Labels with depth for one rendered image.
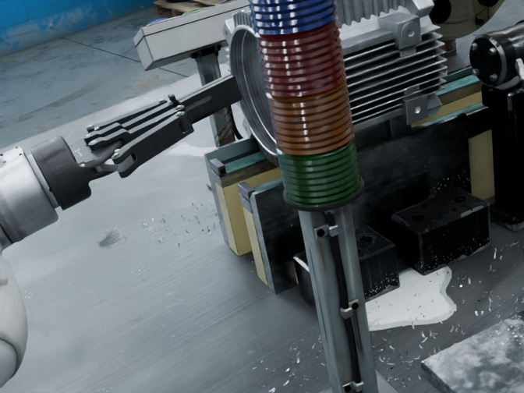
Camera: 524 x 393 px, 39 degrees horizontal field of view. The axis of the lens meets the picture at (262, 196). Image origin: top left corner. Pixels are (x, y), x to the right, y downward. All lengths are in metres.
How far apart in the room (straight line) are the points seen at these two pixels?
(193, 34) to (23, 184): 0.38
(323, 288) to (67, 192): 0.31
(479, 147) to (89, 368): 0.54
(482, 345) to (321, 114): 0.21
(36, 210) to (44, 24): 5.70
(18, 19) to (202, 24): 5.38
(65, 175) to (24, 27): 5.65
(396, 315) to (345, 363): 0.17
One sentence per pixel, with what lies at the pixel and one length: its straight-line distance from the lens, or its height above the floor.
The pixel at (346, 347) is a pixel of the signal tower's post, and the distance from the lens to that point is 0.66.
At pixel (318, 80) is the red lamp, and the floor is 1.13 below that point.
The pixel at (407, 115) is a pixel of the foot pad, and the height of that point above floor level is 0.97.
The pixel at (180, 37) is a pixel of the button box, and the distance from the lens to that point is 1.05.
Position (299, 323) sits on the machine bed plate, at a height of 0.80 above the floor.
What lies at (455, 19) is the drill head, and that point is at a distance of 1.28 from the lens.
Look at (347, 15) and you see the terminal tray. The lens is 0.86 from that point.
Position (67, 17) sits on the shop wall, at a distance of 6.53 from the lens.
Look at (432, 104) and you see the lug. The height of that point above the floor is 0.96.
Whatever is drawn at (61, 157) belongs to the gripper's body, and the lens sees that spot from 0.80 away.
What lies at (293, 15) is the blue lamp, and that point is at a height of 1.18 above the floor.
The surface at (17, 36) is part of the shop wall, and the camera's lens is 6.41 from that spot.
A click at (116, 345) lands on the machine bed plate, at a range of 0.88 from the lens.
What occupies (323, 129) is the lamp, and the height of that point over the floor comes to 1.09.
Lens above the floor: 1.30
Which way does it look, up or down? 26 degrees down
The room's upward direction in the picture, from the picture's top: 12 degrees counter-clockwise
